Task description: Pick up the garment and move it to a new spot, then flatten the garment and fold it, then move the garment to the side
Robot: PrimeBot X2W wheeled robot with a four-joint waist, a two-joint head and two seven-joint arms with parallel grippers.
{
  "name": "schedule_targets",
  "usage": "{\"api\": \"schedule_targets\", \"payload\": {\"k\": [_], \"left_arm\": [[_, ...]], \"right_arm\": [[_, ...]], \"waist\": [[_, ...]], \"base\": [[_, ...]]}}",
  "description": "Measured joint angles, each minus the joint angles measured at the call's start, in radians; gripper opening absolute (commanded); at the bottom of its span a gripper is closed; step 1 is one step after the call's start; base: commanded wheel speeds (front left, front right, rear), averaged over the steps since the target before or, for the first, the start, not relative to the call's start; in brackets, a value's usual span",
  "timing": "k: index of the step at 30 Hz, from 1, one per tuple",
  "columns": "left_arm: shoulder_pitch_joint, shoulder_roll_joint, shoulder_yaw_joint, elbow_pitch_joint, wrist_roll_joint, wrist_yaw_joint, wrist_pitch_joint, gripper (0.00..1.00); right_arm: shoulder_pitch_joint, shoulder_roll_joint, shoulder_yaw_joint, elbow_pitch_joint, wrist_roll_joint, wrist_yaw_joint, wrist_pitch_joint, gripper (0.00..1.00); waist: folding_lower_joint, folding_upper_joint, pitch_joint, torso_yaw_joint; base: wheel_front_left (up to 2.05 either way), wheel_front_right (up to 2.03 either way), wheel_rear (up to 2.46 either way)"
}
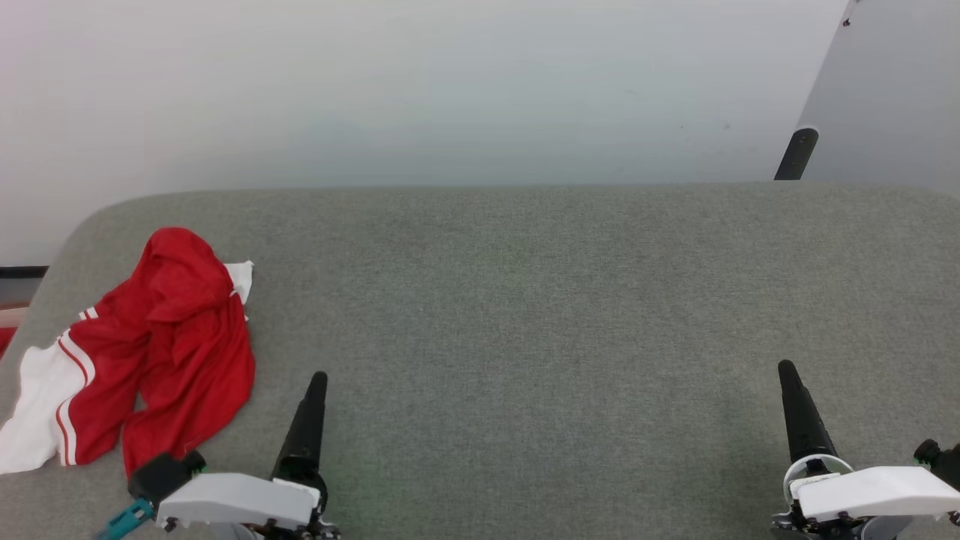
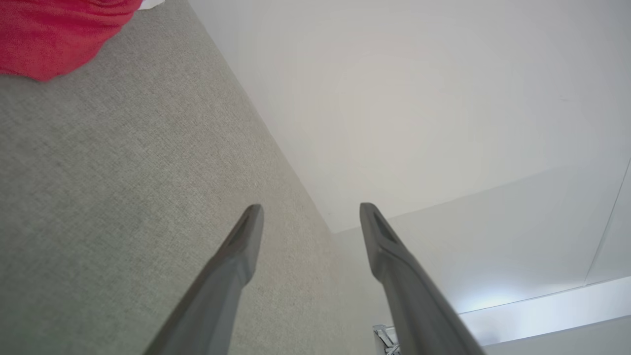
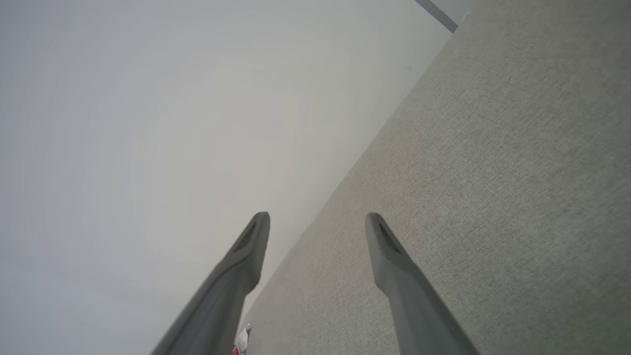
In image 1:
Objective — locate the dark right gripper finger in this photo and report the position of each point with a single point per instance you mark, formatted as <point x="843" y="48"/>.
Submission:
<point x="817" y="439"/>
<point x="795" y="435"/>

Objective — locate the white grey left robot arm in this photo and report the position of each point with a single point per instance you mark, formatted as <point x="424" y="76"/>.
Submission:
<point x="236" y="532"/>

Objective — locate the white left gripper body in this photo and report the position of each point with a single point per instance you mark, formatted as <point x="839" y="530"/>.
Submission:
<point x="232" y="501"/>

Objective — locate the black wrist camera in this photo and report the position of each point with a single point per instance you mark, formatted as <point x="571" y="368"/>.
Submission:
<point x="946" y="461"/>
<point x="157" y="476"/>

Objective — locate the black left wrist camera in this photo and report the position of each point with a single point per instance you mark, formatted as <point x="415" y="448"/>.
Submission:
<point x="157" y="476"/>

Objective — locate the black slanted pole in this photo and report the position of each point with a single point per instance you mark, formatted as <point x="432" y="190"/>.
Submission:
<point x="797" y="154"/>

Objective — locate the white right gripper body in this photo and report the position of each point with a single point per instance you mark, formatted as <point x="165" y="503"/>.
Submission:
<point x="877" y="491"/>

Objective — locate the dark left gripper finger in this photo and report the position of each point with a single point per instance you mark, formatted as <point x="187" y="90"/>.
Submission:
<point x="296" y="450"/>
<point x="319" y="442"/>

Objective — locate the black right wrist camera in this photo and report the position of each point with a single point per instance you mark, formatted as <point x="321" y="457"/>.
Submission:
<point x="946" y="461"/>

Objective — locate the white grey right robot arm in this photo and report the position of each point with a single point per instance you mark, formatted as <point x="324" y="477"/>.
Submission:
<point x="889" y="529"/>

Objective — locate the red white basketball jersey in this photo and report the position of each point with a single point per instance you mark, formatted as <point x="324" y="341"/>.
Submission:
<point x="180" y="337"/>

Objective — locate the grey fabric sofa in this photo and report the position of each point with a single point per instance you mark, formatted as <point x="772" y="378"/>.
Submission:
<point x="525" y="337"/>

